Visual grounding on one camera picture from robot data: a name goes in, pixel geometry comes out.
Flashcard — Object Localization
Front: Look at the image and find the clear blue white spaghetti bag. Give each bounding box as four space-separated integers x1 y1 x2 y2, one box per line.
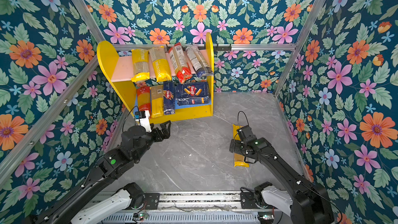
186 45 213 78

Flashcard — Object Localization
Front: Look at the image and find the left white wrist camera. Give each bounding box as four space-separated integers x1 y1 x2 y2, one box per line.
134 110 152 133

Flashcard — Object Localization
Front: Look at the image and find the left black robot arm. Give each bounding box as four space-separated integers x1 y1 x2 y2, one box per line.
22 121 171 224

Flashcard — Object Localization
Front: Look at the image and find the blue Barilla rigatoni bag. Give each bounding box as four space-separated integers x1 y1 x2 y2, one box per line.
175 82 211 106

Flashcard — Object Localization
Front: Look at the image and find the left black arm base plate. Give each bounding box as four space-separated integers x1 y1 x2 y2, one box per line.
131 193 160 210

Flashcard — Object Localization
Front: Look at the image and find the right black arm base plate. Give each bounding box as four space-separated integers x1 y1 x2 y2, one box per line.
240 189 268 209

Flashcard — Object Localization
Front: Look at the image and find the blue Barilla spaghetti box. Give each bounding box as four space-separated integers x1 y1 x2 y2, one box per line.
163 81 176 115

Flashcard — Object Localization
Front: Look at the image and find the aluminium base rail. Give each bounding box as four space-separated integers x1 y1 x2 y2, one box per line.
90 189 293 214

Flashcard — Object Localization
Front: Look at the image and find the yellow pastatime bag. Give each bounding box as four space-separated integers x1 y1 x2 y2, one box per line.
131 49 150 83
233 124 250 168
149 46 172 83

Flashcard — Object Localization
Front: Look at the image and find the black bracket on back rail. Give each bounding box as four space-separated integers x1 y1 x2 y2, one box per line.
162 44 232 52

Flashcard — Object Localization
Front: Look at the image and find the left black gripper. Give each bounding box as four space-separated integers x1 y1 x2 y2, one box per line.
134 118 173 161

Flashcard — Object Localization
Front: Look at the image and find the yellow spaghetti bag with barcode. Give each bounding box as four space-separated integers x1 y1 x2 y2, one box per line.
150 85 164 118

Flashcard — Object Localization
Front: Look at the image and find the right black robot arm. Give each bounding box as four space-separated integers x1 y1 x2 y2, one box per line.
230 125 335 224

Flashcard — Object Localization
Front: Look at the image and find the white vented cable duct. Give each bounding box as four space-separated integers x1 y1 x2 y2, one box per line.
99 212 260 224

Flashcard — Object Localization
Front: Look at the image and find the red ended spaghetti bag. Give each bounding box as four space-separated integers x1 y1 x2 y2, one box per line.
169 43 192 84

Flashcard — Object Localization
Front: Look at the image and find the yellow shelf unit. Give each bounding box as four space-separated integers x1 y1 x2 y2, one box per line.
97 34 215 124

